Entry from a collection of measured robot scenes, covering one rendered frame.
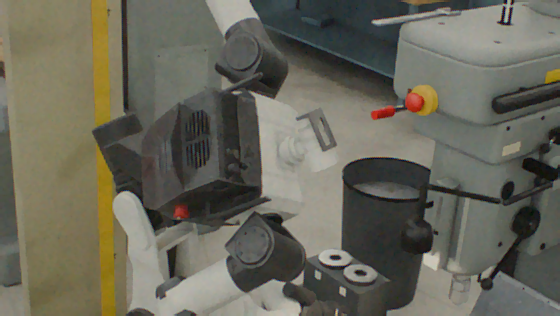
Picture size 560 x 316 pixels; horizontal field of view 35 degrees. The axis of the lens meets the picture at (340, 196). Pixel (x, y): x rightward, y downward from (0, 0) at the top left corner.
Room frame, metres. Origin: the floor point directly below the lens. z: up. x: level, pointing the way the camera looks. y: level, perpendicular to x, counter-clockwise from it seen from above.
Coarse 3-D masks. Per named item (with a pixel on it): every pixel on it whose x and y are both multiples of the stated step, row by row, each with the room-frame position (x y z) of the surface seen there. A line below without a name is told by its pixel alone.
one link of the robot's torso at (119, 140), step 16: (96, 128) 1.90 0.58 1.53; (112, 128) 1.89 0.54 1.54; (128, 128) 1.91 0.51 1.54; (112, 144) 1.87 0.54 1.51; (128, 144) 1.86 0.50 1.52; (112, 160) 1.87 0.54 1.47; (128, 160) 1.84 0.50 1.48; (128, 176) 1.86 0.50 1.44; (160, 224) 1.84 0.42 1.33; (176, 224) 1.79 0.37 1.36
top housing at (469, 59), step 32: (416, 32) 1.72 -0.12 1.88; (448, 32) 1.71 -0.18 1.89; (480, 32) 1.74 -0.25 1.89; (512, 32) 1.76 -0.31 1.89; (544, 32) 1.79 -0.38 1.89; (416, 64) 1.70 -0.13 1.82; (448, 64) 1.65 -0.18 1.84; (480, 64) 1.61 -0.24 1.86; (512, 64) 1.65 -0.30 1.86; (544, 64) 1.72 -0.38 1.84; (448, 96) 1.64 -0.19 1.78; (480, 96) 1.61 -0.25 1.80
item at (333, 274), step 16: (320, 256) 2.10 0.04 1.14; (336, 256) 2.12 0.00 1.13; (304, 272) 2.09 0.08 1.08; (320, 272) 2.05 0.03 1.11; (336, 272) 2.04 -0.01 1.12; (352, 272) 2.03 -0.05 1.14; (368, 272) 2.04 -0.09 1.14; (320, 288) 2.05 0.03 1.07; (336, 288) 2.00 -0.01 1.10; (352, 288) 1.97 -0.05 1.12; (368, 288) 1.98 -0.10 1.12; (384, 288) 2.01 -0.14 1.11; (352, 304) 1.96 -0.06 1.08; (368, 304) 1.97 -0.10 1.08; (384, 304) 2.02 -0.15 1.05
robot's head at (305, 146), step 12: (300, 132) 1.71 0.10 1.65; (312, 132) 1.70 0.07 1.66; (324, 132) 1.72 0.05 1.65; (288, 144) 1.72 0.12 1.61; (300, 144) 1.71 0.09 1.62; (312, 144) 1.69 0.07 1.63; (300, 156) 1.71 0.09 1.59; (312, 156) 1.68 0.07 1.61; (324, 156) 1.68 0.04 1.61; (336, 156) 1.70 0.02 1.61; (312, 168) 1.68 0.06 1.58; (324, 168) 1.67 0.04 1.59
